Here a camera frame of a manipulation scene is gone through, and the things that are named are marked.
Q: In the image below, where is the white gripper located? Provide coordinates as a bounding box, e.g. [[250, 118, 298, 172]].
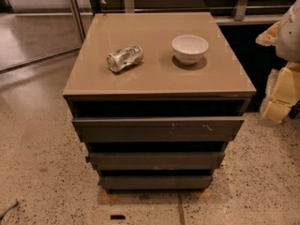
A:
[[255, 22, 300, 124]]

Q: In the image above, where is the grey bottom drawer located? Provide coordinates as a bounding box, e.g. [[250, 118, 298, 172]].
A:
[[99, 175, 213, 190]]

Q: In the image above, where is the grey drawer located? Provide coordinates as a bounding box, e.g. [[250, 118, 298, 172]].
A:
[[89, 152, 225, 171], [72, 116, 244, 143], [99, 175, 213, 190]]

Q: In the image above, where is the grey top drawer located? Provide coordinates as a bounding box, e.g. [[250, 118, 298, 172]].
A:
[[72, 116, 244, 143]]

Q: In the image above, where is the grey middle drawer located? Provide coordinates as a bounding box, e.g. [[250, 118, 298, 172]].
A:
[[89, 152, 225, 171]]

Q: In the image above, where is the black caster wheel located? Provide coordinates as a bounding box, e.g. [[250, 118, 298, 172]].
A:
[[289, 100, 300, 119]]

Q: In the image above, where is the white ceramic bowl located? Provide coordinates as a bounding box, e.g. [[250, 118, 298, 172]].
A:
[[172, 35, 209, 65]]

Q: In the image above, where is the crushed silver green can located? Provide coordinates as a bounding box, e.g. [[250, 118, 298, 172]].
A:
[[107, 45, 143, 73]]

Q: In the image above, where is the metal railing frame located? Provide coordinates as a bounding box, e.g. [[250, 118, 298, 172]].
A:
[[69, 0, 295, 38]]

